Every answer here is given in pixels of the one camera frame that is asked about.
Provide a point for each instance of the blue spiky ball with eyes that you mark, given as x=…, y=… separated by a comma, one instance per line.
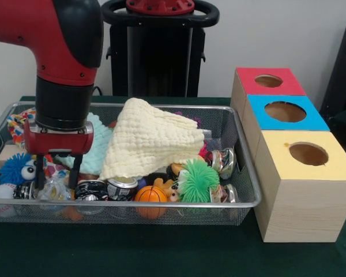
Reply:
x=11, y=170

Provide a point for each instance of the white toy baseball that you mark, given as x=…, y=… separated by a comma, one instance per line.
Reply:
x=1, y=191

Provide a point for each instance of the orange toy basketball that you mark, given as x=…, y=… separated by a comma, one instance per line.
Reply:
x=150, y=194

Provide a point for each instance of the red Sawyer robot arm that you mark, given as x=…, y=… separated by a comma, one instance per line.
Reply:
x=60, y=43

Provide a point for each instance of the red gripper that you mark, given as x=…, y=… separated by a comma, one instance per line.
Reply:
x=57, y=142

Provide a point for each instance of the shallow mesh bin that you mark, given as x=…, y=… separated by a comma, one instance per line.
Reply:
x=190, y=215

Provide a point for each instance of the green spiky ball toy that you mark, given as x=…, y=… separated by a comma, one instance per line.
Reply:
x=199, y=180

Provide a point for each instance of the black upright panel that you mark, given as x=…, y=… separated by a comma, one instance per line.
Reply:
x=343, y=72

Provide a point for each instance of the multicolour patterned fabric bow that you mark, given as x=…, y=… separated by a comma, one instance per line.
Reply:
x=15, y=124

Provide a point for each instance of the wooden box with three holes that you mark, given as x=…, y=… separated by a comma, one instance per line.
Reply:
x=305, y=207

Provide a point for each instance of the plain wooden block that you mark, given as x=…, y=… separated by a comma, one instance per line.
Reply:
x=8, y=151

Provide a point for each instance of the red robot arm base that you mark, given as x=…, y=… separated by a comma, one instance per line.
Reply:
x=161, y=7

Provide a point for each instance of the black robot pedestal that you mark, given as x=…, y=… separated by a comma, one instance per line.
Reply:
x=161, y=57

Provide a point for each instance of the cream waffle cloth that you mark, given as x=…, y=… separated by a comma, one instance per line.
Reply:
x=144, y=138

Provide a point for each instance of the mint waffle cloth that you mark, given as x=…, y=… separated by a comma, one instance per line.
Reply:
x=99, y=144

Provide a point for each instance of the crushed black and white can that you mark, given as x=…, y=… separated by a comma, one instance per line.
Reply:
x=89, y=189

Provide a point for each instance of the orange plush toy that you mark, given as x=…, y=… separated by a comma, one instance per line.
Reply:
x=164, y=186

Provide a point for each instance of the dark green tablecloth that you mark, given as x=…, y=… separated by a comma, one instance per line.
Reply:
x=161, y=254

